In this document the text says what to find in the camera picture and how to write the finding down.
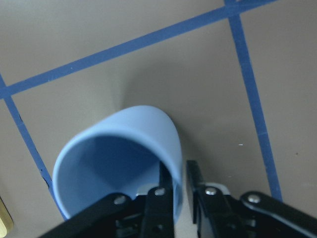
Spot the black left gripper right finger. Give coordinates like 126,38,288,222
186,160,317,238

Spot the light blue plastic cup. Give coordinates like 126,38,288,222
53,106,183,221

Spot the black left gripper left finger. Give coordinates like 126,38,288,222
42,163,174,238

